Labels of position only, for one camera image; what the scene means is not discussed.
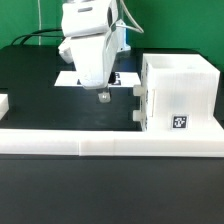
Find white fiducial marker plate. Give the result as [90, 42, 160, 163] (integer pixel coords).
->
[55, 71, 141, 87]

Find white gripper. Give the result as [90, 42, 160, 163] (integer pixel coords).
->
[58, 0, 118, 103]

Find white front drawer tray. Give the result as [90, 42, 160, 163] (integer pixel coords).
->
[133, 110, 147, 131]

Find black raised platform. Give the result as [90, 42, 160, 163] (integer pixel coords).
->
[0, 44, 224, 132]

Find white L-shaped wall fence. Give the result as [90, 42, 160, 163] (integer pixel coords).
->
[0, 93, 224, 158]

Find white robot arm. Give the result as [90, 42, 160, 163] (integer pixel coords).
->
[58, 0, 130, 103]

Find white drawer tray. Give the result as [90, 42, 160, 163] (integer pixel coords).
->
[133, 85, 146, 98]
[133, 110, 147, 131]

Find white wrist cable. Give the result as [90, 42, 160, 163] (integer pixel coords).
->
[118, 0, 145, 34]

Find white drawer cabinet box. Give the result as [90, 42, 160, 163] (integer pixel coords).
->
[141, 54, 221, 132]

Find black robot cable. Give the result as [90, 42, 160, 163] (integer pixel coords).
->
[10, 27, 64, 47]

